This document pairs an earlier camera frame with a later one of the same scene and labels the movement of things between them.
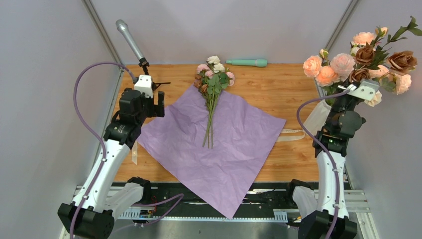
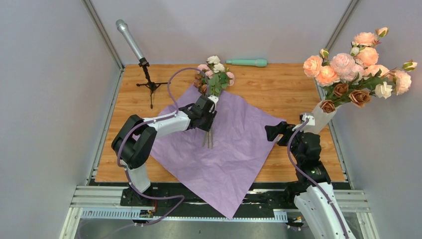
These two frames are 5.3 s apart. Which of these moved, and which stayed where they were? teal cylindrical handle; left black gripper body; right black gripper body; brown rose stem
Moved: left black gripper body; brown rose stem; right black gripper body
Stayed: teal cylindrical handle
